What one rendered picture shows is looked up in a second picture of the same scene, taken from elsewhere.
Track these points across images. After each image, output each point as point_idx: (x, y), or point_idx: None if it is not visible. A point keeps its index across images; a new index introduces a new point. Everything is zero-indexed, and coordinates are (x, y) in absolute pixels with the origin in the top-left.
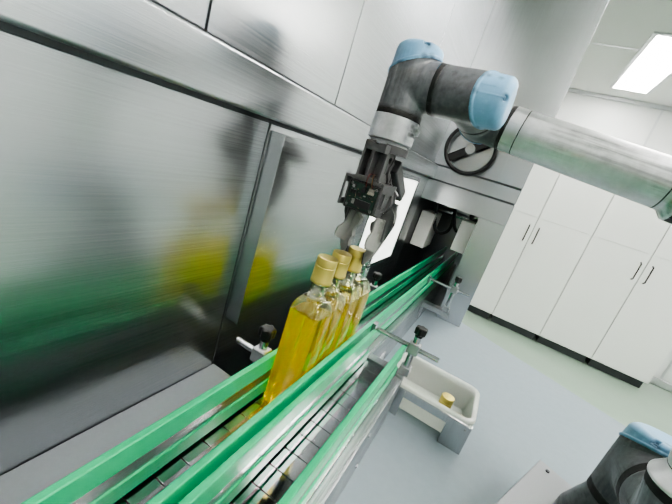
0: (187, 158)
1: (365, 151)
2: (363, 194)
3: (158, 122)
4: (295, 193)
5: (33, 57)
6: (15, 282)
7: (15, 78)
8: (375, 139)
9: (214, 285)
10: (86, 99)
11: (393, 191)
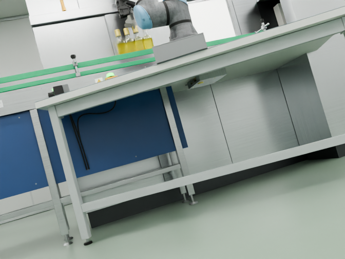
0: (85, 29)
1: (116, 4)
2: (119, 12)
3: (77, 25)
4: (119, 26)
5: (59, 24)
6: (66, 54)
7: (58, 28)
8: None
9: (108, 55)
10: (66, 26)
11: (126, 6)
